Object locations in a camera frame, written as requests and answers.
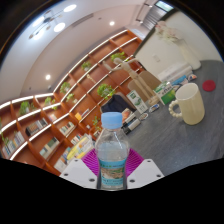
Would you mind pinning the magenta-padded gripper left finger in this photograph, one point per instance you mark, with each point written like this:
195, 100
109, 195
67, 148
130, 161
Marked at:
78, 173

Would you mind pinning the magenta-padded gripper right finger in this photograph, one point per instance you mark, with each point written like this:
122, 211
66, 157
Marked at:
145, 173

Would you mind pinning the clear blue-capped water bottle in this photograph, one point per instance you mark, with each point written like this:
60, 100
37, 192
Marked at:
112, 156

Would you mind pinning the stack of colourful books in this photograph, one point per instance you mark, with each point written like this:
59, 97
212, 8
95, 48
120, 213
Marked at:
83, 148

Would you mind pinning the stack of dark books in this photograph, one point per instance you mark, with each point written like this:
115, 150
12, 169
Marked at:
131, 121

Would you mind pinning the orange wooden shelf unit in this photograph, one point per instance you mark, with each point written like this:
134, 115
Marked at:
66, 110

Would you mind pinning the green and white carton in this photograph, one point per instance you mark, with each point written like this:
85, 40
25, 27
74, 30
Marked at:
137, 101

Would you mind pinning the dark office chair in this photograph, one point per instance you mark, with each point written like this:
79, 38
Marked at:
115, 104

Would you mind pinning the green and white box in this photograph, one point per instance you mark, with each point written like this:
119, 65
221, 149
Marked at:
165, 93

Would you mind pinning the round recessed ceiling light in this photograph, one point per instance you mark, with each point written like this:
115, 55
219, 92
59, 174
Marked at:
48, 77
112, 23

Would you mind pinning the wooden artist mannequin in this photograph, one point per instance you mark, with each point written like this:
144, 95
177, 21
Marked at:
133, 71

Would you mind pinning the flat round red coaster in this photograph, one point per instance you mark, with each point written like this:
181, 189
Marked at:
209, 85

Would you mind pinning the white vase with pink flowers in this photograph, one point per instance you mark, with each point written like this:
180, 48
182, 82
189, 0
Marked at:
188, 53

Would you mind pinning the branched ceiling lamp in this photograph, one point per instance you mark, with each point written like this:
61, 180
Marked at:
50, 23

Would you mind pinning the grey curtain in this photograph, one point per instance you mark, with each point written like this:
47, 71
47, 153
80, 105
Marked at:
153, 16

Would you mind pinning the window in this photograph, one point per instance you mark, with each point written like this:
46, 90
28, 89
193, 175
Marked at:
164, 5

